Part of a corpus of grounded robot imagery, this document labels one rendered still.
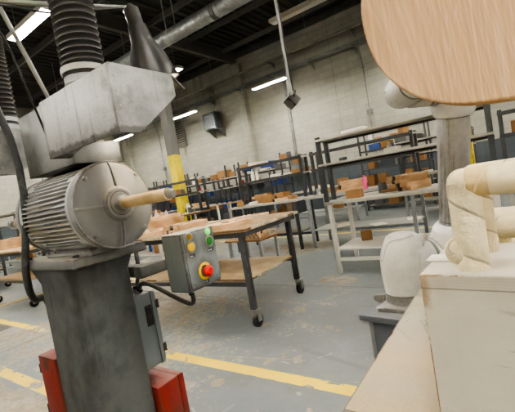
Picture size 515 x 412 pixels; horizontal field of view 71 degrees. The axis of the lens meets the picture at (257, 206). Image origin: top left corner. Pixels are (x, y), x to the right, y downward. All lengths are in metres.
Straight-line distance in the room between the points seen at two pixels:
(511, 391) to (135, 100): 0.77
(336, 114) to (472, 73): 12.18
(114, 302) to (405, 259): 0.99
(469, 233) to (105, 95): 0.69
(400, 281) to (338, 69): 11.65
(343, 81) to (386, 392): 12.26
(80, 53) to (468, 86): 0.82
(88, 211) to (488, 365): 0.91
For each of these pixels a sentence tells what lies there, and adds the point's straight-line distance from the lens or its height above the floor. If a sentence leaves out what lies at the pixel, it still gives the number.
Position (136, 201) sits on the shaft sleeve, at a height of 1.25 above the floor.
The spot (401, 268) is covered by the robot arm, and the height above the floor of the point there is 0.86.
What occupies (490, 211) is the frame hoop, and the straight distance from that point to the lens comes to 0.52.
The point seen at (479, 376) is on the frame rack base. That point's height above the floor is 0.99.
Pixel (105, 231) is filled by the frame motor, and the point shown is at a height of 1.18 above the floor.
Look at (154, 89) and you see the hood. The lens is 0.89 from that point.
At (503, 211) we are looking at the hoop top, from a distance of 0.68.
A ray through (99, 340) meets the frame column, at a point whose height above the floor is 0.85.
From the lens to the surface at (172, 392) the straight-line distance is 1.46.
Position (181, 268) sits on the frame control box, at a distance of 1.24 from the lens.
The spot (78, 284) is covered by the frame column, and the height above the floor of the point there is 1.03.
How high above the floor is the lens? 1.23
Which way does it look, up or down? 3 degrees down
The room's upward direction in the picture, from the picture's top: 10 degrees counter-clockwise
